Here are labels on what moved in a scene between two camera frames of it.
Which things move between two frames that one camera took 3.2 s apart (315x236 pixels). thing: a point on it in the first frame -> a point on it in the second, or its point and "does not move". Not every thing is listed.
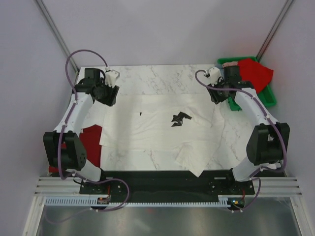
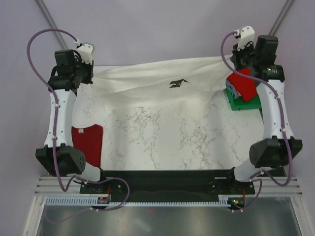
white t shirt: [190, 124] -> [151, 84]
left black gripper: [110, 100] -> [89, 67]
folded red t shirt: [91, 137] does not move
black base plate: [167, 183] does not move
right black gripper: [214, 97] -> [236, 54]
